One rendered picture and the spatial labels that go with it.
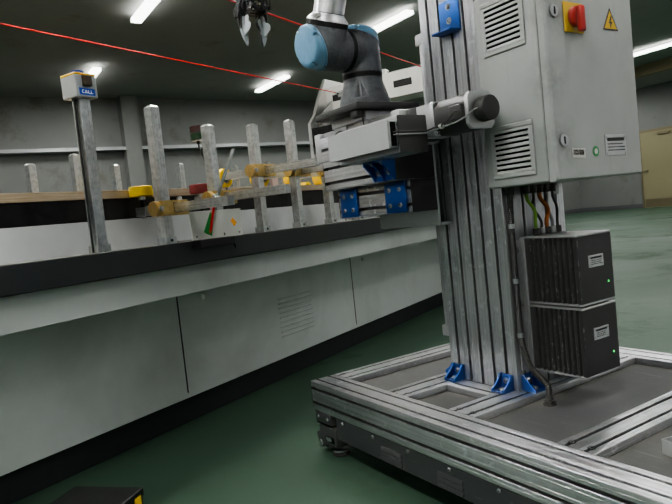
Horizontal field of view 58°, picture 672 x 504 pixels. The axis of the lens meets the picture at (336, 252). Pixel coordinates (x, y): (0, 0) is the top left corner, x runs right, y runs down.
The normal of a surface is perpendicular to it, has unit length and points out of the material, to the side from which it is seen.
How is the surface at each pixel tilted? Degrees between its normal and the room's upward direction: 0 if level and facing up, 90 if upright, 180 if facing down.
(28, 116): 90
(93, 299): 90
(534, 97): 90
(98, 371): 90
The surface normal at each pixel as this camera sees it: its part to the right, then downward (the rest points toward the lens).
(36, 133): 0.54, 0.00
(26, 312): 0.84, -0.05
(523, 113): -0.83, 0.12
